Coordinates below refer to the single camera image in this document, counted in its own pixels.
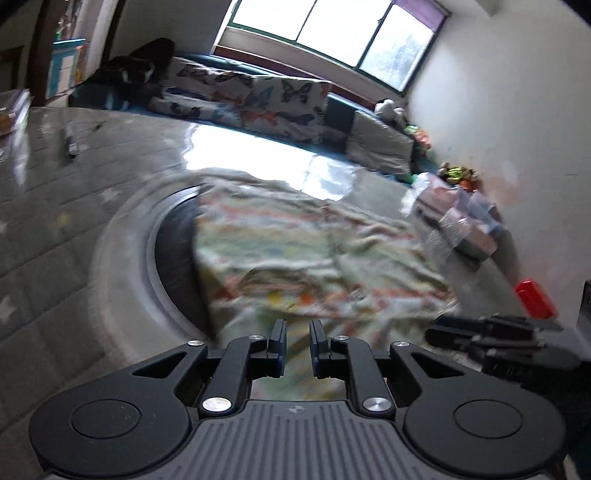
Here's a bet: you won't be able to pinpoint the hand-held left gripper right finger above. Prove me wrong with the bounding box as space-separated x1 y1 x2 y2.
308 319 462 418

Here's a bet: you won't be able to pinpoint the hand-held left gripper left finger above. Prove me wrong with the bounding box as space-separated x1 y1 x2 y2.
131 319 288 418

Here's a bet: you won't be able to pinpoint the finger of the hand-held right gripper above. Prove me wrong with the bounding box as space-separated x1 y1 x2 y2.
425 327 491 354
433 314 536 337

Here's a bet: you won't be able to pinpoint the floral pastel jacket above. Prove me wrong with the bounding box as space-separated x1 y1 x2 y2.
194 168 462 402

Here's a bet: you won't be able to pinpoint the red plastic object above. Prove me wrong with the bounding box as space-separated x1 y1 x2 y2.
515 279 558 320

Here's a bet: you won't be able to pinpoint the clear plastic storage box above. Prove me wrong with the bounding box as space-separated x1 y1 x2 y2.
466 191 503 236

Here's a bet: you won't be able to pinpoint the small pink tissue pack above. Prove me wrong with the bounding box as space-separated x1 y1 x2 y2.
414 178 462 217

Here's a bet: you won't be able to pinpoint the brown plush toys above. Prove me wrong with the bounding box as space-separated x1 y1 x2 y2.
436 161 481 191

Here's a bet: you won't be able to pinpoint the round table hotplate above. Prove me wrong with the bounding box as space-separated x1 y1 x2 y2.
92 185 218 365

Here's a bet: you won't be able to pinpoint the colourful plush toy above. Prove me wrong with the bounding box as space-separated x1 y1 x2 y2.
404 124 433 149

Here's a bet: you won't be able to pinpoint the plain grey pillow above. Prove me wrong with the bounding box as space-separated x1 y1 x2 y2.
346 111 414 176

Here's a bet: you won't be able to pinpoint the panda plush toy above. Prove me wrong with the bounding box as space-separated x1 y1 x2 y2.
374 99 407 126

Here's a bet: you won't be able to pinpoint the teal sofa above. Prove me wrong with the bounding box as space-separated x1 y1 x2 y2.
69 51 509 217

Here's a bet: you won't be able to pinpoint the square butterfly print pillow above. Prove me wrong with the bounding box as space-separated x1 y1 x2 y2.
240 76 334 146

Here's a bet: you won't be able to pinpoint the wide butterfly print pillow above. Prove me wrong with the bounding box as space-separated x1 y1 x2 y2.
148 62 254 127

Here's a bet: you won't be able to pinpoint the black pen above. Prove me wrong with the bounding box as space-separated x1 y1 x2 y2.
62 122 80 160

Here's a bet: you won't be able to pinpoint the dark open bag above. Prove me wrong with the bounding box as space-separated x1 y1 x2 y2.
69 55 162 112

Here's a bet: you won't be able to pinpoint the black backpack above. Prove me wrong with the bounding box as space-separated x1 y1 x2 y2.
141 37 176 81

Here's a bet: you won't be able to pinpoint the green framed window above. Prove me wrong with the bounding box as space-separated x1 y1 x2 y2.
215 0 451 95

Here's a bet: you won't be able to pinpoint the teal cabinet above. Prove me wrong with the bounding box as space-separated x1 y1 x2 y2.
51 39 88 90

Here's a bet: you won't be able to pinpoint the brown door frame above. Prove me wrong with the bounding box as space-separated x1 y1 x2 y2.
28 0 125 107

